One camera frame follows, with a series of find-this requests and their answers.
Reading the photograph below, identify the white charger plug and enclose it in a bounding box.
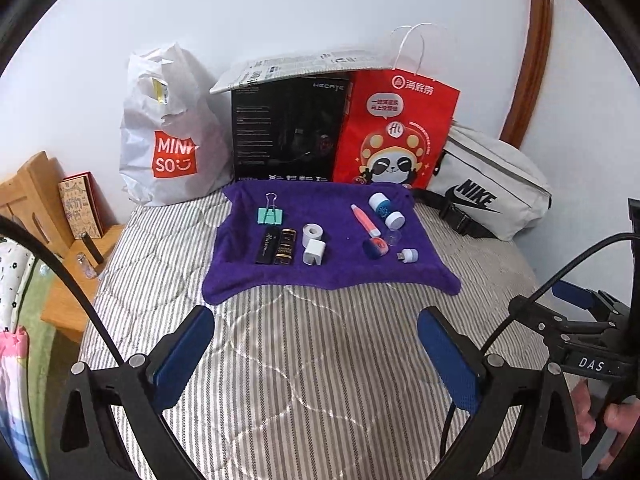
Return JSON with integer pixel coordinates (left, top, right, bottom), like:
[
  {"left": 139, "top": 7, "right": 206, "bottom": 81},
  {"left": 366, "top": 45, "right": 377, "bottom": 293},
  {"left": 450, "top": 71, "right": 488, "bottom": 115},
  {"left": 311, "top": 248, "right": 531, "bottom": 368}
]
[{"left": 301, "top": 239, "right": 327, "bottom": 267}]

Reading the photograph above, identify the small black stick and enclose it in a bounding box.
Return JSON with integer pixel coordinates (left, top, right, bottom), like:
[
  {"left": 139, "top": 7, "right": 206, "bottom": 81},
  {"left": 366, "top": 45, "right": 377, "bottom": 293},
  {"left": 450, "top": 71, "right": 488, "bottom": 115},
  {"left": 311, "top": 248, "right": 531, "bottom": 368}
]
[{"left": 80, "top": 232, "right": 105, "bottom": 266}]

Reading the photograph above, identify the small glass bottle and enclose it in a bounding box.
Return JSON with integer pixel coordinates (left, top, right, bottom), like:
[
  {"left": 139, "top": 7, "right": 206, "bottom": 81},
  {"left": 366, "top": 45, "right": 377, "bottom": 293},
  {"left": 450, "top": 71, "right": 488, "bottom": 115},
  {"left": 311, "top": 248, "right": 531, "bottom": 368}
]
[{"left": 75, "top": 254, "right": 98, "bottom": 281}]

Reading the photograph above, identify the wooden door frame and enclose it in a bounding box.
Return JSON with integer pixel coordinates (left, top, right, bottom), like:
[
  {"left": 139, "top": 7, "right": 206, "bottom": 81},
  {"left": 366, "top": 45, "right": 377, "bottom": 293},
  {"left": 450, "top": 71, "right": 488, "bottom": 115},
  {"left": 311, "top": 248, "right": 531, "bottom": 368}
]
[{"left": 500, "top": 0, "right": 553, "bottom": 146}]

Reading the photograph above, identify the black and gold box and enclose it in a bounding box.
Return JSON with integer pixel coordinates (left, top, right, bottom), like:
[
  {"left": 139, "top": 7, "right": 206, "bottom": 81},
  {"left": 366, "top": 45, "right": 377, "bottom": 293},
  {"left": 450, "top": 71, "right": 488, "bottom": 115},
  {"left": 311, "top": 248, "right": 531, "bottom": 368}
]
[{"left": 273, "top": 228, "right": 300, "bottom": 265}]

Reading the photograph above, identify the white waist bag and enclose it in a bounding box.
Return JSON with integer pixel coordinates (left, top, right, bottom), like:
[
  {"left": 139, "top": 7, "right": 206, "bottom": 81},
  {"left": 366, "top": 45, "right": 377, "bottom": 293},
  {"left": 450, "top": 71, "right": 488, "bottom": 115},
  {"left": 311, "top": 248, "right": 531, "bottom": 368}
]
[{"left": 412, "top": 120, "right": 553, "bottom": 241}]

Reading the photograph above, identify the purple towel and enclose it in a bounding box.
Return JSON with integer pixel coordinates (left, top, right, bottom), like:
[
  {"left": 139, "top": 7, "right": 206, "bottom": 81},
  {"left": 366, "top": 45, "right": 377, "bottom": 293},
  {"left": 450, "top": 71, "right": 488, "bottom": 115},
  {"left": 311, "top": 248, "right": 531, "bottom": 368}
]
[{"left": 202, "top": 180, "right": 462, "bottom": 307}]

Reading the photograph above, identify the printed colourful cloth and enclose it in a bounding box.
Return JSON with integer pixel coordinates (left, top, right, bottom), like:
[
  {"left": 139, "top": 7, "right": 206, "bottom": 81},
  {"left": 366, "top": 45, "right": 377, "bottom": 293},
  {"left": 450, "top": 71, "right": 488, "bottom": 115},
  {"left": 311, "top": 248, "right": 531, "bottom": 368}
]
[{"left": 0, "top": 240, "right": 51, "bottom": 480}]

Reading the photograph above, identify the blue and white bottle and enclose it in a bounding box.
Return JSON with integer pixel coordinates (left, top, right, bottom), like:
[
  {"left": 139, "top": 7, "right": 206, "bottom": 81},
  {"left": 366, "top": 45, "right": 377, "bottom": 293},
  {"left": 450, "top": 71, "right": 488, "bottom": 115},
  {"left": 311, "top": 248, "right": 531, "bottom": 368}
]
[{"left": 367, "top": 192, "right": 407, "bottom": 228}]

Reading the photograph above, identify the person's right hand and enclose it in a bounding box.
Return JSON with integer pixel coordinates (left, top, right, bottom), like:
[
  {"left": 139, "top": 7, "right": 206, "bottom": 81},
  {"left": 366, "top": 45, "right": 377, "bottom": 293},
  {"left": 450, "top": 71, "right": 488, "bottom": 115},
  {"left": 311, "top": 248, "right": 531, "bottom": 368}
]
[{"left": 572, "top": 381, "right": 640, "bottom": 455}]

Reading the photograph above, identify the slim black case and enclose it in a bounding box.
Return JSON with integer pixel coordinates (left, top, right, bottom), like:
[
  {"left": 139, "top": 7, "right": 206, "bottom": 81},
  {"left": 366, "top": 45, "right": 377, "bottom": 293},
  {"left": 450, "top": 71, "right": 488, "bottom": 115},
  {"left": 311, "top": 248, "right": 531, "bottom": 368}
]
[{"left": 255, "top": 226, "right": 282, "bottom": 265}]

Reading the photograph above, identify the white plastic shopping bag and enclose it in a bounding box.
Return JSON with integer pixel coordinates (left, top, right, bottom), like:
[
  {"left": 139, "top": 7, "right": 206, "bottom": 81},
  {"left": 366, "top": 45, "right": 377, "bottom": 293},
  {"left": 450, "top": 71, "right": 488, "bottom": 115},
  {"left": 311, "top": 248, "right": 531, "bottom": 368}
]
[{"left": 119, "top": 42, "right": 235, "bottom": 208}]

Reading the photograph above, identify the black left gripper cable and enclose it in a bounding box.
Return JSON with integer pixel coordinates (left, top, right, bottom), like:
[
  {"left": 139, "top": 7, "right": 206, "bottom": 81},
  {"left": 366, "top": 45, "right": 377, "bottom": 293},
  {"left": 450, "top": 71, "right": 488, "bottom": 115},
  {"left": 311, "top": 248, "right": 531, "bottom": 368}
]
[{"left": 0, "top": 216, "right": 125, "bottom": 367}]

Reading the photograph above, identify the red paper bag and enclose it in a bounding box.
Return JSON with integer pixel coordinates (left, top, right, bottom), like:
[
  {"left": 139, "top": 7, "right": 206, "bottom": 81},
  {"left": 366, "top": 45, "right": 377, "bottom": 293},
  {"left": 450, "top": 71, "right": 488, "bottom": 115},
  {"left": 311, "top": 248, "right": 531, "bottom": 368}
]
[{"left": 332, "top": 22, "right": 461, "bottom": 191}]

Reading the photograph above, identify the green binder clip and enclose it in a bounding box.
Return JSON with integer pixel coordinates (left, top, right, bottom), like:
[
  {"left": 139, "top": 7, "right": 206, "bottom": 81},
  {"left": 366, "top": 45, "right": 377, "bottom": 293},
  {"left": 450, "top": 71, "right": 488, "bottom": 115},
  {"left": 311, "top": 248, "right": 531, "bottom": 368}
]
[{"left": 256, "top": 192, "right": 285, "bottom": 226}]

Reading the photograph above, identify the pink tube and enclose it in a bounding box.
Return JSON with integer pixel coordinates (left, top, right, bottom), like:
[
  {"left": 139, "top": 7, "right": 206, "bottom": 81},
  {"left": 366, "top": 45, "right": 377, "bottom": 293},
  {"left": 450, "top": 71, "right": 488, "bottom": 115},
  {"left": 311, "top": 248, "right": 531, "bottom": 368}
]
[{"left": 350, "top": 204, "right": 382, "bottom": 238}]

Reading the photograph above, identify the blue and pink jar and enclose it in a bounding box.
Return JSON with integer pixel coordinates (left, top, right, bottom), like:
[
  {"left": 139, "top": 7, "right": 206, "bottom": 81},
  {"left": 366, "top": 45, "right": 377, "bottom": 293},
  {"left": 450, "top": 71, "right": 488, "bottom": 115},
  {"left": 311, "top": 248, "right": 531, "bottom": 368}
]
[{"left": 362, "top": 236, "right": 388, "bottom": 261}]

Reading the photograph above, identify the patterned brown notebook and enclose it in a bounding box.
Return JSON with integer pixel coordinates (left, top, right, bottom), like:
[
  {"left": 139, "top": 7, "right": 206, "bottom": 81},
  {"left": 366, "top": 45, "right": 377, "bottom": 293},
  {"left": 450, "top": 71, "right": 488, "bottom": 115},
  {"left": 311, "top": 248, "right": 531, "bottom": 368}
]
[{"left": 57, "top": 172, "right": 106, "bottom": 240}]

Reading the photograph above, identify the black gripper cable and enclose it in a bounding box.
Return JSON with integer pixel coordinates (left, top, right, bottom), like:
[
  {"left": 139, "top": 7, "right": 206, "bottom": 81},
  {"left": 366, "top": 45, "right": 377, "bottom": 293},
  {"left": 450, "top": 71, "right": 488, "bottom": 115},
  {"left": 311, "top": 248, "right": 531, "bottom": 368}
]
[
  {"left": 0, "top": 216, "right": 125, "bottom": 367},
  {"left": 442, "top": 232, "right": 636, "bottom": 428}
]

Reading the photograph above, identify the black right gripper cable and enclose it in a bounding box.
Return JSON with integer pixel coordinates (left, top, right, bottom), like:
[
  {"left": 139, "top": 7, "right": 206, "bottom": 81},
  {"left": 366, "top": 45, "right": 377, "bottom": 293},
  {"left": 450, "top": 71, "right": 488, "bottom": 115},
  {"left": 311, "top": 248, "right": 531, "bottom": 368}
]
[{"left": 442, "top": 232, "right": 636, "bottom": 428}]

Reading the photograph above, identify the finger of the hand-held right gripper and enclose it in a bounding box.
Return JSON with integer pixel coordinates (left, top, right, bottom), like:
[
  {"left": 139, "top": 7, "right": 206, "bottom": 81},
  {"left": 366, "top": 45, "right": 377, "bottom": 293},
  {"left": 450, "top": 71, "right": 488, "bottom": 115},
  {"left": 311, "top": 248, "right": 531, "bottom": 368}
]
[
  {"left": 552, "top": 280, "right": 631, "bottom": 326},
  {"left": 507, "top": 296, "right": 573, "bottom": 336}
]

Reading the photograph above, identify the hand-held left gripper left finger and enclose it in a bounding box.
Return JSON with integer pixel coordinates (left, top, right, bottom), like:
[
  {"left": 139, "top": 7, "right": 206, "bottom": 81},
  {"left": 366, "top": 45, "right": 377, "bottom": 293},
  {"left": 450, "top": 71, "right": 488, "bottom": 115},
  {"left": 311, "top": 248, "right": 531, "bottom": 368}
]
[{"left": 50, "top": 305, "right": 216, "bottom": 480}]

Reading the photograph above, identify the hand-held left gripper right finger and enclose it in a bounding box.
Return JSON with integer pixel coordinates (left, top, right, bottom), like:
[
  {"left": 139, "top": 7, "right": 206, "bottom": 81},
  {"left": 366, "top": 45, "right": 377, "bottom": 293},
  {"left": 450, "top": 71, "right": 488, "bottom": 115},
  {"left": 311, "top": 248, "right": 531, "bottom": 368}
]
[{"left": 417, "top": 305, "right": 583, "bottom": 480}]

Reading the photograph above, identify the striped bedspread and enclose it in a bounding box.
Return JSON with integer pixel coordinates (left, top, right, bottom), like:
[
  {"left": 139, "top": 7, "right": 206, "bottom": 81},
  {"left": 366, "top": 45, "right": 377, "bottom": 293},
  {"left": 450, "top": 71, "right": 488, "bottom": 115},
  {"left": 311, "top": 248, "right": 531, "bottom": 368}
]
[{"left": 80, "top": 190, "right": 581, "bottom": 480}]

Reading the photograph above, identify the wooden nightstand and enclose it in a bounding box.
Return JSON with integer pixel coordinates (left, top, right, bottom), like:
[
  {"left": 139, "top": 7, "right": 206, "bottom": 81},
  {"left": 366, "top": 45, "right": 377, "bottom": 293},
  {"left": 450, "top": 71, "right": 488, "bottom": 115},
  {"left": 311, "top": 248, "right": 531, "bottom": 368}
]
[{"left": 41, "top": 224, "right": 126, "bottom": 345}]

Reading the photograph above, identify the black product box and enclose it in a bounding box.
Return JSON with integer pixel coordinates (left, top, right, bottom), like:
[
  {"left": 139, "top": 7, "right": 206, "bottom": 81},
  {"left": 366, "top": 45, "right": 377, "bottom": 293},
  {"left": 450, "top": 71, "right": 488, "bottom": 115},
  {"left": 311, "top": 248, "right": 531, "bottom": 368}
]
[{"left": 231, "top": 76, "right": 351, "bottom": 183}]

